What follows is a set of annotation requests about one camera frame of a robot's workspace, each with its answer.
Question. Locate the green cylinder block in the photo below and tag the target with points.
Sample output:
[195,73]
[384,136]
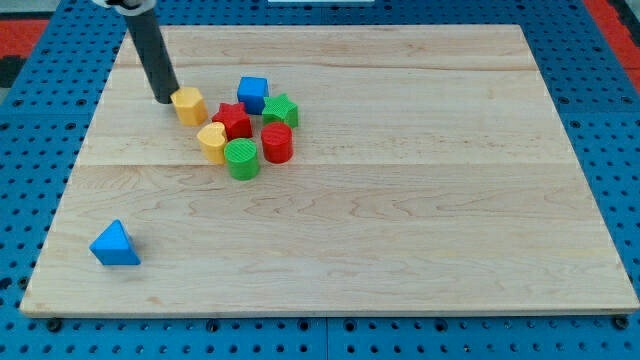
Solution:
[242,159]

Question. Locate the green star block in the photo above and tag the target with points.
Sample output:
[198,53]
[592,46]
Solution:
[280,109]

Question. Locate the red star block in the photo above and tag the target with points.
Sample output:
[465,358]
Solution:
[235,119]

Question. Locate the blue triangle block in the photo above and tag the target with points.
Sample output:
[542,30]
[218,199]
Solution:
[114,247]

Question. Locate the wooden board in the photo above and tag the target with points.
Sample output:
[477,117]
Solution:
[431,176]

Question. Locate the yellow heart block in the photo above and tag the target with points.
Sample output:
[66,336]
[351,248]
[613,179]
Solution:
[212,139]

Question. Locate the red cylinder block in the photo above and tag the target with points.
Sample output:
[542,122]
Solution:
[277,142]

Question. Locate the yellow hexagon block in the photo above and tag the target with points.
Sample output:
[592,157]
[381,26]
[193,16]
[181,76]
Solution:
[190,106]

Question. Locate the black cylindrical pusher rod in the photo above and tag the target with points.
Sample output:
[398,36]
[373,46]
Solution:
[149,43]

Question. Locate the blue cube block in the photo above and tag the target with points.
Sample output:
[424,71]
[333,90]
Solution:
[251,92]

